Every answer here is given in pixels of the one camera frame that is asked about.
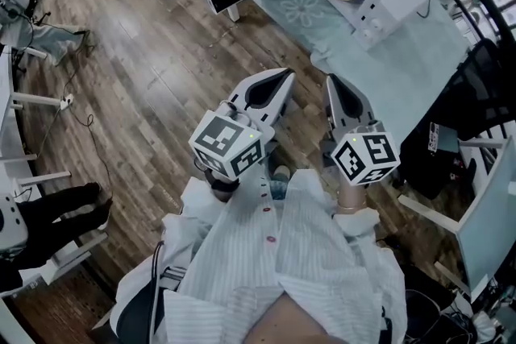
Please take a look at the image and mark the white desk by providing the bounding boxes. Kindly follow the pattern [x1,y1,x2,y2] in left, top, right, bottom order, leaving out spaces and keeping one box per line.
[0,46,73,190]
[398,132,516,303]

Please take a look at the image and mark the person's chest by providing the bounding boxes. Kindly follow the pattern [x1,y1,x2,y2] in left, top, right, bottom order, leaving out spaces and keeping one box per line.
[245,292,327,344]

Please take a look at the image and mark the person's blue jeans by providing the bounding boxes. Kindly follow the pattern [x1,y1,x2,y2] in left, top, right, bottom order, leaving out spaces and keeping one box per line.
[268,177,292,201]

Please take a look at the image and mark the black wristwatch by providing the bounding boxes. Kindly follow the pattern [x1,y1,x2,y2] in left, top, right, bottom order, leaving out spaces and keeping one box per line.
[209,177,239,193]

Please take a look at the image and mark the person's striped white shirt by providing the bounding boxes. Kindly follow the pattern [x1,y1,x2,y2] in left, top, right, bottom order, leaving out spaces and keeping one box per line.
[114,171,409,344]

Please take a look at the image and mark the black shoulder bag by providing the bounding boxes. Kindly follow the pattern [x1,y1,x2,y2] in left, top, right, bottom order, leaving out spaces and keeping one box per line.
[119,241,163,344]

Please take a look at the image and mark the grey cloth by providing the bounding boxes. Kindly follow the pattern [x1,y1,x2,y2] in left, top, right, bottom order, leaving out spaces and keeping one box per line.
[23,22,92,68]

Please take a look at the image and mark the person's left forearm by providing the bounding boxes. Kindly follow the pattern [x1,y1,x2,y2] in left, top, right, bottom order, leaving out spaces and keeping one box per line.
[205,168,241,203]

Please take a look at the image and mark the person's right forearm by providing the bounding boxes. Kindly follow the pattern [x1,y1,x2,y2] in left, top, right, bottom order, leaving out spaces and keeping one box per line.
[335,172,368,217]

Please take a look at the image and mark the black white patterned tag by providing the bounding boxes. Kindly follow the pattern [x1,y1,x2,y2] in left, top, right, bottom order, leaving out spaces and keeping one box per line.
[427,122,440,152]

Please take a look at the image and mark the pale green floral tablecloth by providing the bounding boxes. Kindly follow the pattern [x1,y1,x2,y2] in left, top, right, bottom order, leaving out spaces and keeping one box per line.
[248,0,472,144]

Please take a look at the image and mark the white box device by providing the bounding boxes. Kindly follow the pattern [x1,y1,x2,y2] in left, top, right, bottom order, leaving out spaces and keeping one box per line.
[0,193,29,253]

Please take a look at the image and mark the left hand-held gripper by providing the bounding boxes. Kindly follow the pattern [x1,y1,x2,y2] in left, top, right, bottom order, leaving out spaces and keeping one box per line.
[189,67,298,179]

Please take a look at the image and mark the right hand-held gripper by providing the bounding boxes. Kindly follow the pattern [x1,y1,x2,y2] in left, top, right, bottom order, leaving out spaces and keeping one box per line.
[322,73,402,187]

